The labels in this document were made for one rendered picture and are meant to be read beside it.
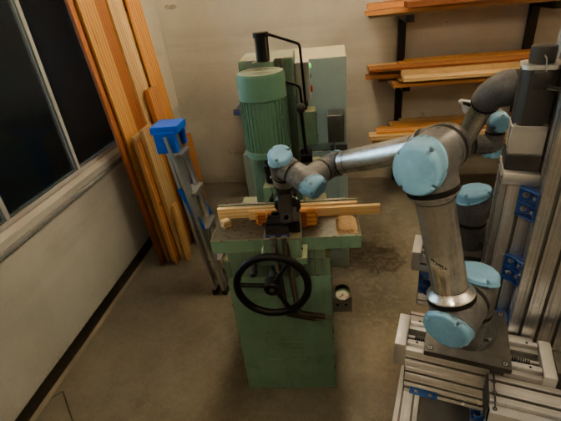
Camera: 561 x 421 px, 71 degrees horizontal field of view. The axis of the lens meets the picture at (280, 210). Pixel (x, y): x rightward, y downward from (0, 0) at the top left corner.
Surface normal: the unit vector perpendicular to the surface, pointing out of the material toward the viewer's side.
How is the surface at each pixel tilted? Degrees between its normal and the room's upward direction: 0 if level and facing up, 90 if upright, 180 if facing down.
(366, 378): 0
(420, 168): 83
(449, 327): 98
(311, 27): 90
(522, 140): 90
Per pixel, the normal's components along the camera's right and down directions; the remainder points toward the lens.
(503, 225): -0.37, 0.48
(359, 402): -0.10, -0.87
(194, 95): -0.12, 0.50
